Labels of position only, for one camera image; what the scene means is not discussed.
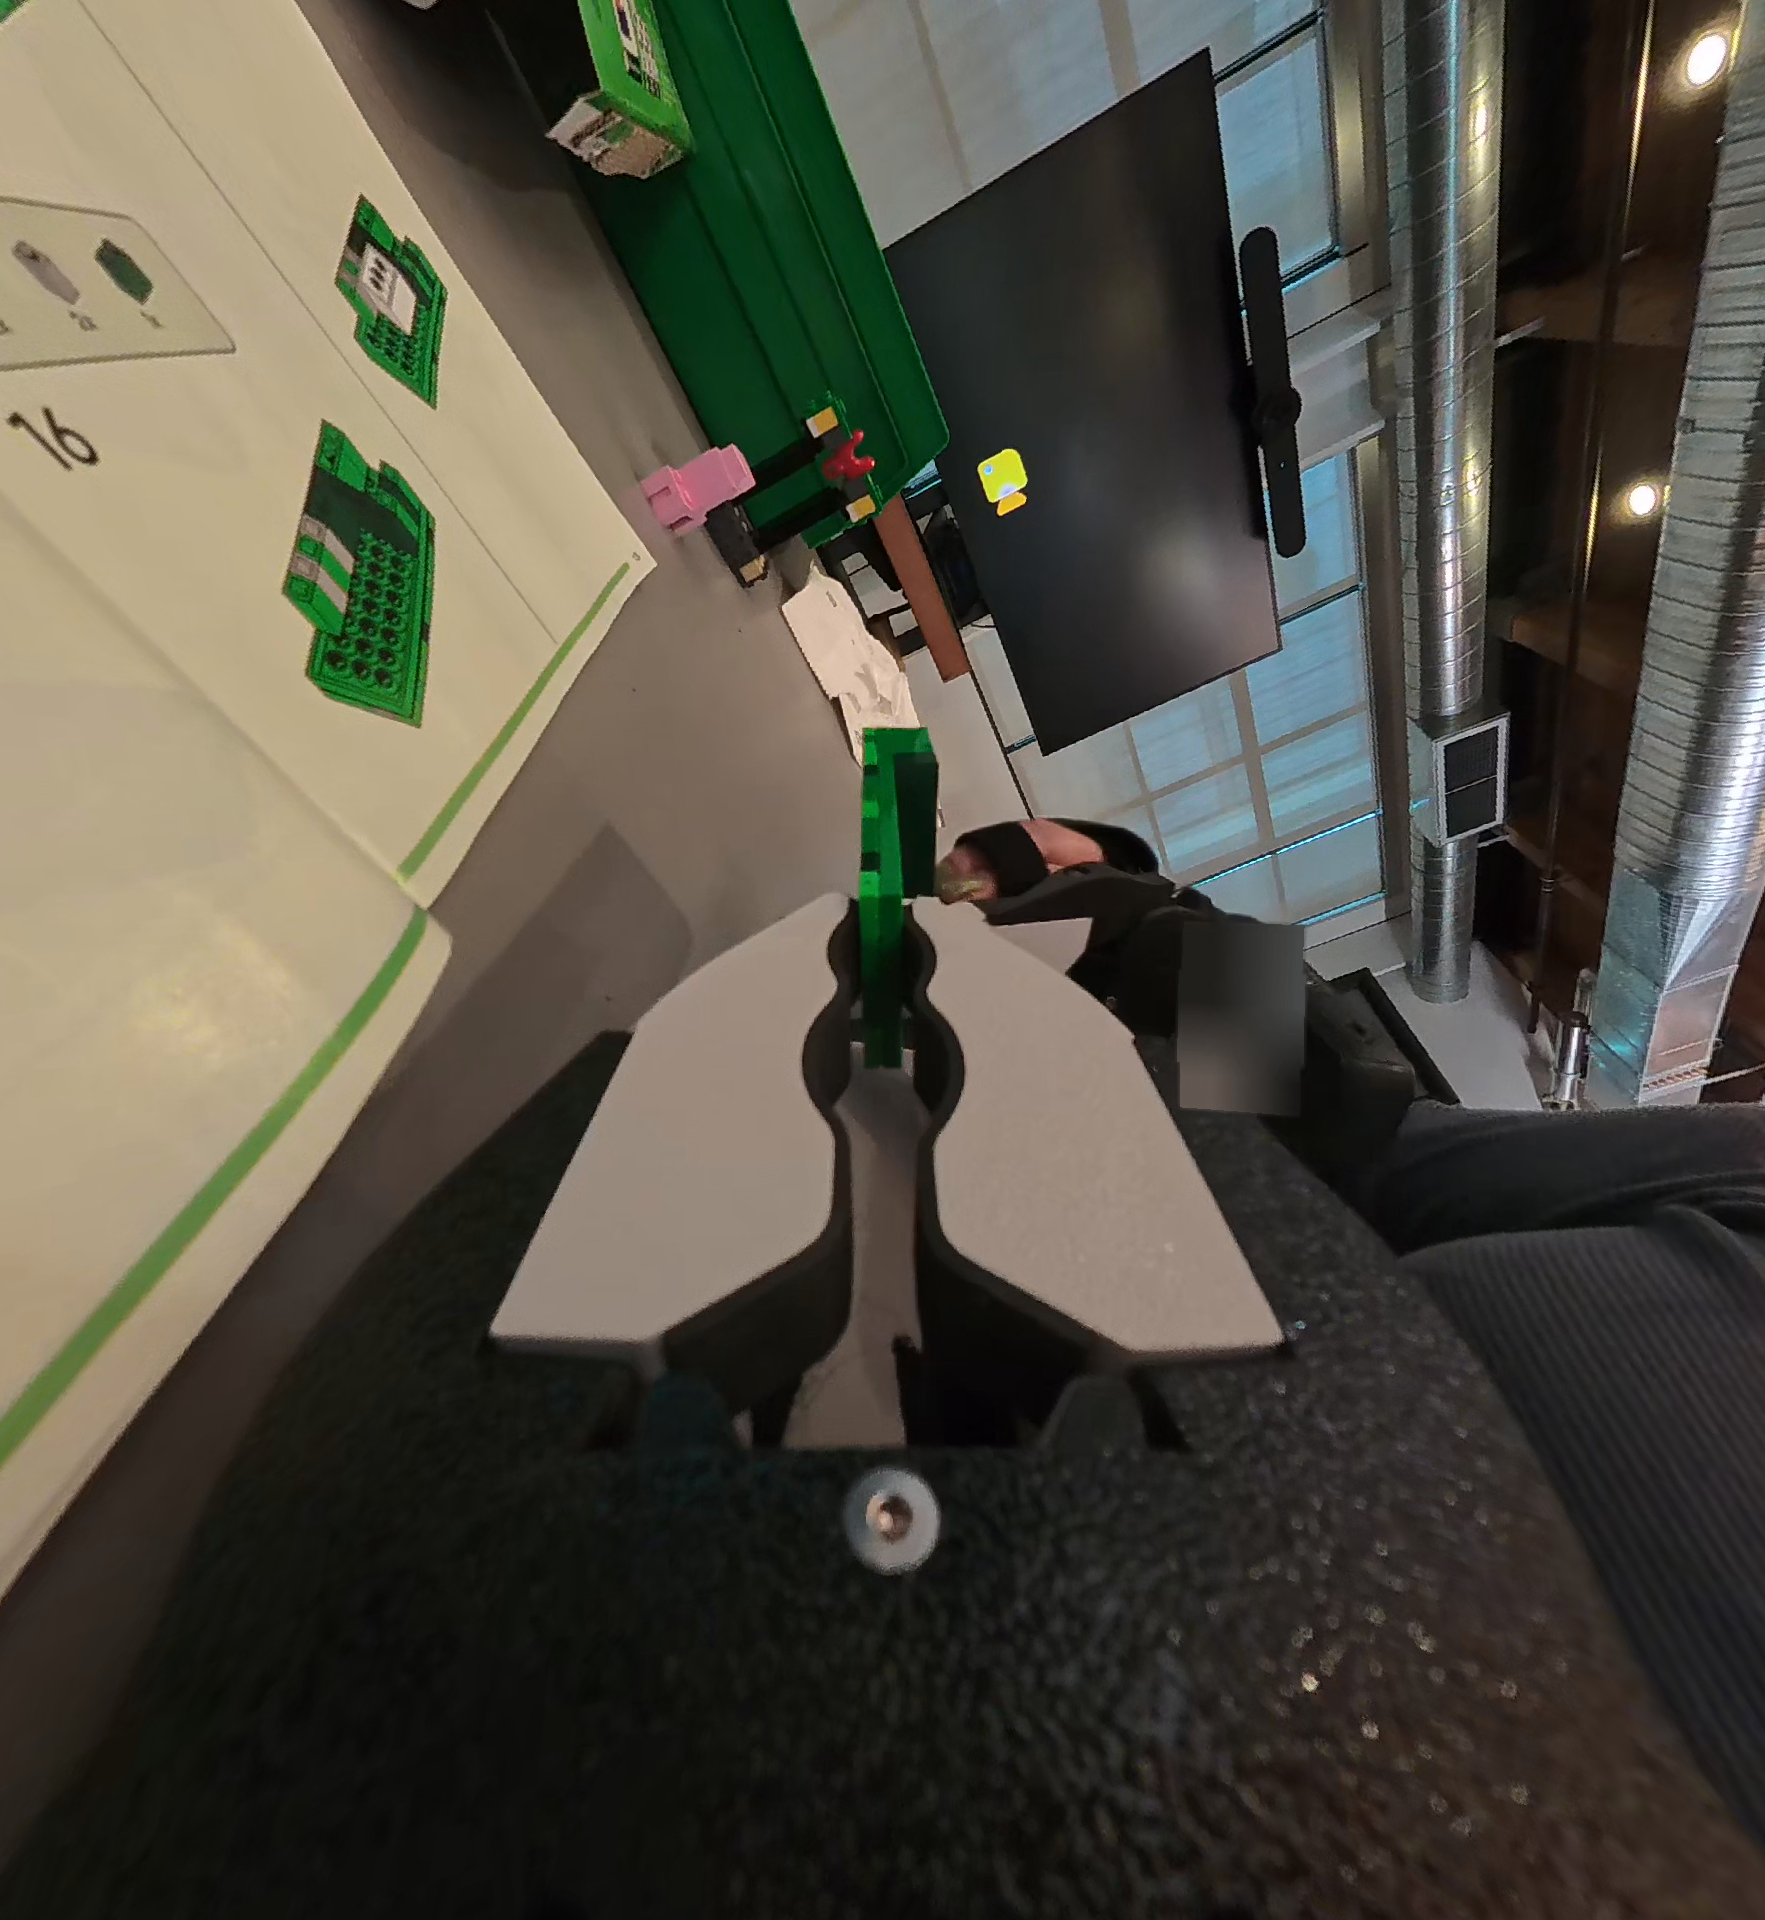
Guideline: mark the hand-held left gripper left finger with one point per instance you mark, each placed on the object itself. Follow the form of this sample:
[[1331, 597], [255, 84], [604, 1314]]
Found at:
[[672, 1170]]

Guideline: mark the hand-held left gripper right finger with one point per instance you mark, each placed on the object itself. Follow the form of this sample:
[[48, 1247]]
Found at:
[[1092, 1184]]

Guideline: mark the green studded brick plate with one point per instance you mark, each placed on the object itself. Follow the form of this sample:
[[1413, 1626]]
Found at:
[[878, 841]]

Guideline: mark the small dark green brick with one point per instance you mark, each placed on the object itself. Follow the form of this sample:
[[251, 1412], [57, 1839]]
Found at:
[[918, 824]]

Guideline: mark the person's right forearm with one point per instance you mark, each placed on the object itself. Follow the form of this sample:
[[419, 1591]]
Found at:
[[1617, 1170]]

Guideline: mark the grey desk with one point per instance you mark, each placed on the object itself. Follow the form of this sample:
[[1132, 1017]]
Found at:
[[701, 704]]

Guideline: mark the person's right hand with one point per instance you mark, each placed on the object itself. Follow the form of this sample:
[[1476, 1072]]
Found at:
[[1065, 848]]

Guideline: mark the small metal cylinder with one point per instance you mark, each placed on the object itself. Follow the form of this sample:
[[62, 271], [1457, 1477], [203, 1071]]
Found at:
[[1573, 1041]]

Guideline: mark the square vent grille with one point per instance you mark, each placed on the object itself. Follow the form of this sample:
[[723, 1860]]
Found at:
[[1471, 780]]

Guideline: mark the white printed paper bag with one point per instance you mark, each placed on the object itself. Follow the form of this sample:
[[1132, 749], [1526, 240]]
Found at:
[[845, 660]]

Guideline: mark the person's dark ribbed sweater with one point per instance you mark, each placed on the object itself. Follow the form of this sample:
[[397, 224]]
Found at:
[[1692, 1500]]

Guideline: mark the brick instruction booklet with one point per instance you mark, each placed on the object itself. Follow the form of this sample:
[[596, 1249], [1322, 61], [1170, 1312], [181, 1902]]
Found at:
[[222, 751]]

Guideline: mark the round ceiling light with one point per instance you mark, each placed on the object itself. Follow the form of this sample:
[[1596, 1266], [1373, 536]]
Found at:
[[1643, 498], [1707, 57]]

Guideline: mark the black brick figure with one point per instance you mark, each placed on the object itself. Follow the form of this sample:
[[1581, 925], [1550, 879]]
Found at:
[[740, 547]]

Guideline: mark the grey table with wooden edge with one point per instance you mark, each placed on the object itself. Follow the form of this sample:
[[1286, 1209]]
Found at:
[[919, 578]]

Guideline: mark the black video bar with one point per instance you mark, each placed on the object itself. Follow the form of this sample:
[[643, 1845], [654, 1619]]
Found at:
[[1272, 375]]

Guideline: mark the pink brick figure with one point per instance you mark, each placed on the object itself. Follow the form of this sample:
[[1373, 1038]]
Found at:
[[693, 489]]

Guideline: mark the large black display screen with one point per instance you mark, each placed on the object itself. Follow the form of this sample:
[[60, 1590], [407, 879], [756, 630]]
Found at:
[[1123, 375]]

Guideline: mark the green plastic crate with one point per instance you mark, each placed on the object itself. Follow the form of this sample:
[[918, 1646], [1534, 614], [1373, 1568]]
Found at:
[[763, 300]]

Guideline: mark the green printed toy box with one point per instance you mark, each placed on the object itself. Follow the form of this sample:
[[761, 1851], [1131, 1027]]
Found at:
[[627, 59]]

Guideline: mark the wide silver ventilation duct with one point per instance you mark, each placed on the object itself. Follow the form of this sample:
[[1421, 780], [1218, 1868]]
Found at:
[[1737, 600]]

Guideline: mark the narrow silver ventilation duct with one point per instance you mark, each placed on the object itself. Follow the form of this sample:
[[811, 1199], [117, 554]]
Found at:
[[1453, 450]]

